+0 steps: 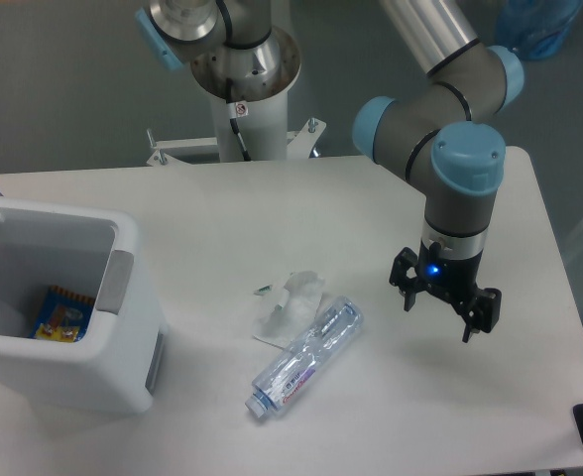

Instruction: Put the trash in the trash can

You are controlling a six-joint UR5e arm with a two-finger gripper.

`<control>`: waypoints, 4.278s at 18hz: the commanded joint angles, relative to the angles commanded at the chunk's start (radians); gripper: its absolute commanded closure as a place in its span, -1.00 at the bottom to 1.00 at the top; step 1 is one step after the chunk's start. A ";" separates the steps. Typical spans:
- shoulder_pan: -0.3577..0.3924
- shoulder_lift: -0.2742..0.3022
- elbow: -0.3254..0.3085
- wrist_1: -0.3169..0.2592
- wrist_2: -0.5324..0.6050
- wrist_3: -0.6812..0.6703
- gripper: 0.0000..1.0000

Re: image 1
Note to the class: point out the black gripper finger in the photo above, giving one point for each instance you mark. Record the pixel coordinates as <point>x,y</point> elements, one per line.
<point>482,312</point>
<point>408,286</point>

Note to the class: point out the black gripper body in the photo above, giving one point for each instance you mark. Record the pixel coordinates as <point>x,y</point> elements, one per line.
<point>453,281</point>

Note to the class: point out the clear plastic wrapper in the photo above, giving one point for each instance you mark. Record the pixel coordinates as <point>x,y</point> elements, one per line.
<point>288,309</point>

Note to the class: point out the clear plastic water bottle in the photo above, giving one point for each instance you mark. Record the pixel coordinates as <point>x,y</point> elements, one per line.
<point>281,383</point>

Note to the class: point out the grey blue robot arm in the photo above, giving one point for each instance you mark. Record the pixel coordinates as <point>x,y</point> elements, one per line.
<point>440,143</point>

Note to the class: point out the white plastic trash can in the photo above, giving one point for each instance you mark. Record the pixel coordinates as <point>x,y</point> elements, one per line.
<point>92,252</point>

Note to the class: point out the small green wrapper scrap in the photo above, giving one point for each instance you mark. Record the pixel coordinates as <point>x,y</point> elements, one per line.
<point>262,290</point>

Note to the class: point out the large blue water jug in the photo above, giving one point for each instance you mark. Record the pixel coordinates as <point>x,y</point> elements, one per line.
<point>535,30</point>

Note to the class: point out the blue yellow snack packet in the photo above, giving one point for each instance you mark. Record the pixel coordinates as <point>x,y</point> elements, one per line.
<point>63,317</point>

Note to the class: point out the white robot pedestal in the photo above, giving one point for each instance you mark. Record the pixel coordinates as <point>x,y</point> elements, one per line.
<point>247,92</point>

